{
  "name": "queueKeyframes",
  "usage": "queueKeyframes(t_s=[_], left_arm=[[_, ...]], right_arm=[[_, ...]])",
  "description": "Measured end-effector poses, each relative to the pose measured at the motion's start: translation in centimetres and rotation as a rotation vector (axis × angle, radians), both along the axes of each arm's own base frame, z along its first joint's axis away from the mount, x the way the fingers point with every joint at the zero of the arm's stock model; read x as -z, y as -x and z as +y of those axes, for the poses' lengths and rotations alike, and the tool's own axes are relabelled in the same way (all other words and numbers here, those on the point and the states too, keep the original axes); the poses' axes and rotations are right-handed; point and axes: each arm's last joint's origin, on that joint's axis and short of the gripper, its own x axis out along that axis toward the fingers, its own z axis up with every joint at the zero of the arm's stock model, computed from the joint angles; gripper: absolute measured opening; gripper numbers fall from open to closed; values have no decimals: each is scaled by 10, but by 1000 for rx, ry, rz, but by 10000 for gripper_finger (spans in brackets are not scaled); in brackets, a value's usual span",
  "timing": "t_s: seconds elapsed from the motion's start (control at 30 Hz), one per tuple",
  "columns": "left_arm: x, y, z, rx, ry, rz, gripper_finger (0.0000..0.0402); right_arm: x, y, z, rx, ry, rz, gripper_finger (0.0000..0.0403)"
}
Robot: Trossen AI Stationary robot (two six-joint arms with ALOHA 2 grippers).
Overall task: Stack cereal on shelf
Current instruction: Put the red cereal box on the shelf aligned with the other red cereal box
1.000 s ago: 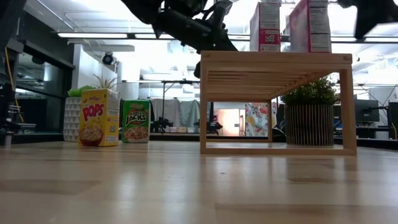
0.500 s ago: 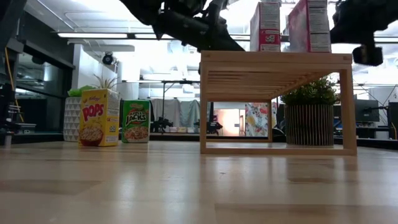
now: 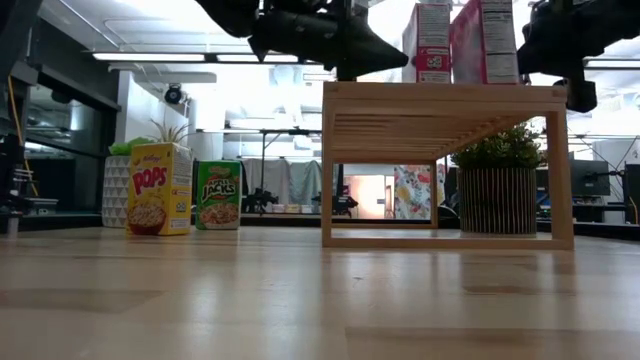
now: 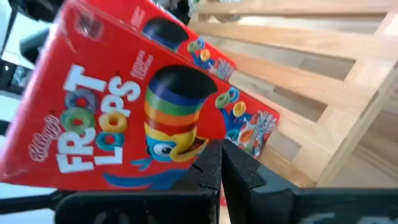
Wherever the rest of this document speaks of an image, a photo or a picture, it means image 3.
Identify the ceiling light strip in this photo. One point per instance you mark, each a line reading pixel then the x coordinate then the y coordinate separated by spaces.
pixel 150 57

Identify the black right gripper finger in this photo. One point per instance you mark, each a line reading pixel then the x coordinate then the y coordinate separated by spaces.
pixel 545 65
pixel 547 37

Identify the wooden slatted shelf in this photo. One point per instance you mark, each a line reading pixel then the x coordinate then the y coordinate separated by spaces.
pixel 440 95

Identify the black ceiling camera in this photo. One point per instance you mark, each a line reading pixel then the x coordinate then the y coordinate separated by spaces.
pixel 173 95

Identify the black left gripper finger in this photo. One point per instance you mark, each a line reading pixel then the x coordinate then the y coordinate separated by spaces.
pixel 375 42
pixel 375 59

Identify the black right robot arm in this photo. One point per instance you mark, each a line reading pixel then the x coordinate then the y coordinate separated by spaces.
pixel 630 20

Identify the floral hanging cloth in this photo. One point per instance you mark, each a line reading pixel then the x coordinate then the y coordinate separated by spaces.
pixel 412 192

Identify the black computer monitor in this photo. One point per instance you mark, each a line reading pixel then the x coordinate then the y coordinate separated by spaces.
pixel 590 177

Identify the yellow Corn Pops cereal box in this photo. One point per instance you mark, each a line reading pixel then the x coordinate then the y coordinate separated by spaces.
pixel 160 200

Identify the green Apple Jacks cereal box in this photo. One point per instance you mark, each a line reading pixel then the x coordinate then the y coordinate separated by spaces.
pixel 218 195

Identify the green plant in white pot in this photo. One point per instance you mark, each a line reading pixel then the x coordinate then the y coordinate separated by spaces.
pixel 116 190

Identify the black table edge rail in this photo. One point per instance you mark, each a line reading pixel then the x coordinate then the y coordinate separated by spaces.
pixel 280 220

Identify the black clothes rack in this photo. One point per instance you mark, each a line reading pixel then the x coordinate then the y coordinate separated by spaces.
pixel 280 132

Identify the grey hanging cloth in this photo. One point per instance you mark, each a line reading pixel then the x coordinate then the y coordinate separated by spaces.
pixel 306 180

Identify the red Froot Loops cereal box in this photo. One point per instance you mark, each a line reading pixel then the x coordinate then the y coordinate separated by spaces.
pixel 432 40
pixel 492 40

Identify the beige hanging cloth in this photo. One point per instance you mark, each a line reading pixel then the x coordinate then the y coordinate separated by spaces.
pixel 267 180

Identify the green plant in striped pot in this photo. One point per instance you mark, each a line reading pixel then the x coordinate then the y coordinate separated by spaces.
pixel 497 200

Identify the black background robot arm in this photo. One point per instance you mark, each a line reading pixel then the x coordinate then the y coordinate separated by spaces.
pixel 259 200
pixel 342 204

